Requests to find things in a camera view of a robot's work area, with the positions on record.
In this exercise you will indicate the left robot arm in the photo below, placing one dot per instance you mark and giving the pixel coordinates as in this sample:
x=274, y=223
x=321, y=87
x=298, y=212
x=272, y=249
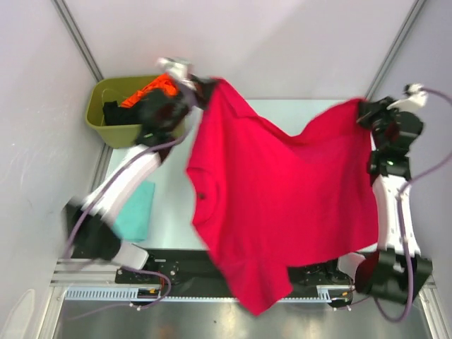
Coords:
x=91, y=223

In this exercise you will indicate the folded teal t shirt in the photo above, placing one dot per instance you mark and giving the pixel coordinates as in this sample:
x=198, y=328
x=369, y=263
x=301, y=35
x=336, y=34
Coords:
x=133, y=220

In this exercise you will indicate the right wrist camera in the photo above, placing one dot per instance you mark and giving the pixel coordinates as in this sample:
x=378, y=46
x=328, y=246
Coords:
x=415, y=99

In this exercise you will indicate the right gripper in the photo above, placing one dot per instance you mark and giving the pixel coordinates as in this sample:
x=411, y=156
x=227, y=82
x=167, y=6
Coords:
x=369, y=111

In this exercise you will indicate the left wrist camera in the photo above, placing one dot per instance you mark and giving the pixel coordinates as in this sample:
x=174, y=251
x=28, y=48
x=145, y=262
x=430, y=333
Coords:
x=178, y=69

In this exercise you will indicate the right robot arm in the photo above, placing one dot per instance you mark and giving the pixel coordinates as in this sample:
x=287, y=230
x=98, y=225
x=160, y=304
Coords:
x=396, y=270

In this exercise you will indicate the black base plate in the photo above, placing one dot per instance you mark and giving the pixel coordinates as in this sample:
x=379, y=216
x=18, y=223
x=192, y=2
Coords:
x=192, y=274

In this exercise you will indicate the magenta red t shirt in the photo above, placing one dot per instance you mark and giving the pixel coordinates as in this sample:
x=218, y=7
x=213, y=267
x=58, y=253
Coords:
x=267, y=201

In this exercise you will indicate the aluminium frame rail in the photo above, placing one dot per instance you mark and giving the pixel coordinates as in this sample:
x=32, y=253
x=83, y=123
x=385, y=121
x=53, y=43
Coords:
x=83, y=273

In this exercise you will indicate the slotted cable duct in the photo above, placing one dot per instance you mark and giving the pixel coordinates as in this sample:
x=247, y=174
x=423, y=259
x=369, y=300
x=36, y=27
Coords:
x=112, y=294

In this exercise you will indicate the black t shirt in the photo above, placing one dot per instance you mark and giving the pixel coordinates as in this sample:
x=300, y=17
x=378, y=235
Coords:
x=115, y=115

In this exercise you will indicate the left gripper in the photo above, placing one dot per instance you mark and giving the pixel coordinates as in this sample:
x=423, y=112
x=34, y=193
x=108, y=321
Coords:
x=203, y=90

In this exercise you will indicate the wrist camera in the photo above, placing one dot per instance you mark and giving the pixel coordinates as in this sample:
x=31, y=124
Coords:
x=178, y=69
x=415, y=99

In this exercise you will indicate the olive green plastic bin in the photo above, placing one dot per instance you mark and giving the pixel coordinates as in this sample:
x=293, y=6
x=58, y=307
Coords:
x=113, y=134

